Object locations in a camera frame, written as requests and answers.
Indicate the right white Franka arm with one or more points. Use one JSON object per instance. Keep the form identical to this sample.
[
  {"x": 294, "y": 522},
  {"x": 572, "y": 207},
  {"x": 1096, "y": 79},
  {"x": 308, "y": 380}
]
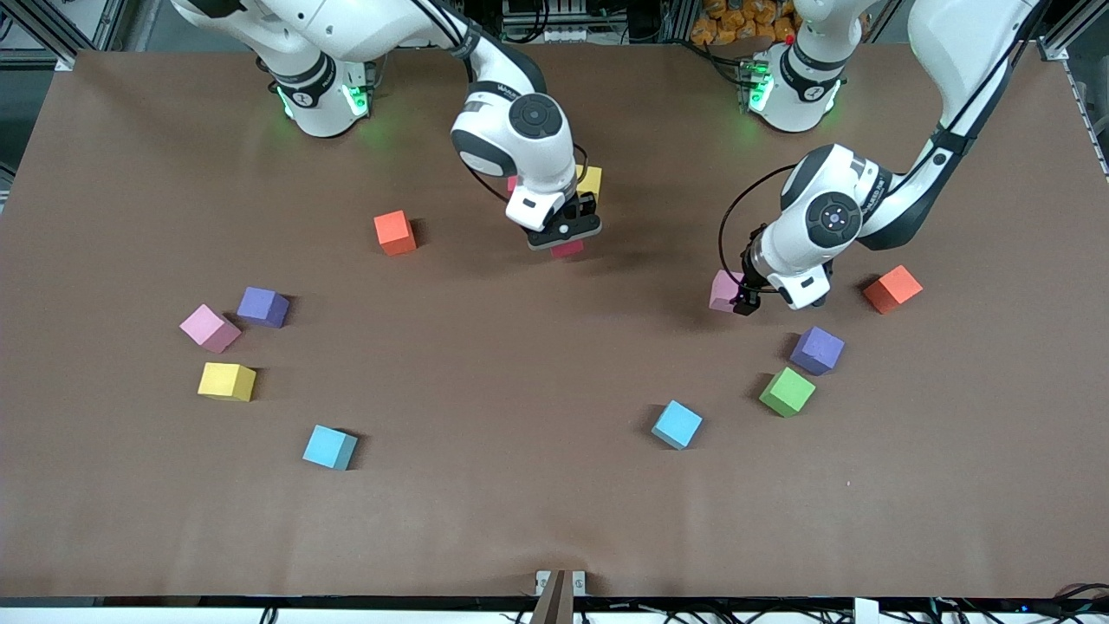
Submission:
[{"x": 535, "y": 117}]

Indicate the white table edge strip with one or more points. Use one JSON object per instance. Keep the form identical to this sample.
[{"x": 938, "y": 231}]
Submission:
[{"x": 173, "y": 615}]

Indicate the orange foam cube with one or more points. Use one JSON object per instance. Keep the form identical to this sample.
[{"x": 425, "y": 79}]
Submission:
[
  {"x": 394, "y": 230},
  {"x": 892, "y": 288}
]

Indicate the cyan foam cube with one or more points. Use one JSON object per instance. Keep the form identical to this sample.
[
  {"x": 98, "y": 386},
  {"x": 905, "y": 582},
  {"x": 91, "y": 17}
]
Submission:
[
  {"x": 677, "y": 423},
  {"x": 327, "y": 445}
]

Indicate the yellow foam cube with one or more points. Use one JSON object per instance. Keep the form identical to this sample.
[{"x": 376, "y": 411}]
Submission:
[
  {"x": 223, "y": 380},
  {"x": 592, "y": 180}
]

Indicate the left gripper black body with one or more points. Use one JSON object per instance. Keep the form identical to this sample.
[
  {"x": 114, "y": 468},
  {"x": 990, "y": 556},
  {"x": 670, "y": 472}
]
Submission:
[{"x": 750, "y": 282}]

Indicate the metal equipment rack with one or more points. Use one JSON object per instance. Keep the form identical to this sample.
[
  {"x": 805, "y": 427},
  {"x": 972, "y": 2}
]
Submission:
[{"x": 563, "y": 35}]

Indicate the orange snack bags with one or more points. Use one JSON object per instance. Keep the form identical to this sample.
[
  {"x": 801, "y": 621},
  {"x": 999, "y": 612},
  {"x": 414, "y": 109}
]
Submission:
[{"x": 736, "y": 22}]

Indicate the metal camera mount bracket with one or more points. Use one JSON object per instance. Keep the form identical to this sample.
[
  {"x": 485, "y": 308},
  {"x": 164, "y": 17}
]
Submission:
[{"x": 559, "y": 598}]

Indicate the purple foam cube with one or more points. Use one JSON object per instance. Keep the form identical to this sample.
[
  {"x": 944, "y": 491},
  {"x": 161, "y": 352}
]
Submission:
[
  {"x": 817, "y": 348},
  {"x": 262, "y": 306}
]

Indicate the green foam cube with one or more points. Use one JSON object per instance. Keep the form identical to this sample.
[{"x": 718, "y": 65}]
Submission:
[{"x": 787, "y": 390}]

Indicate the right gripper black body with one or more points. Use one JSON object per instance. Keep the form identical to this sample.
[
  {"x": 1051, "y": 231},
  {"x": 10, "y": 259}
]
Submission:
[{"x": 582, "y": 208}]

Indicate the left white Franka arm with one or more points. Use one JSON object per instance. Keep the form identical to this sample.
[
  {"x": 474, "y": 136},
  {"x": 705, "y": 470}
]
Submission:
[{"x": 833, "y": 217}]

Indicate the light pink foam cube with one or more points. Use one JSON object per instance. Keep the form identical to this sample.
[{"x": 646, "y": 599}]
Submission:
[
  {"x": 723, "y": 290},
  {"x": 206, "y": 325}
]

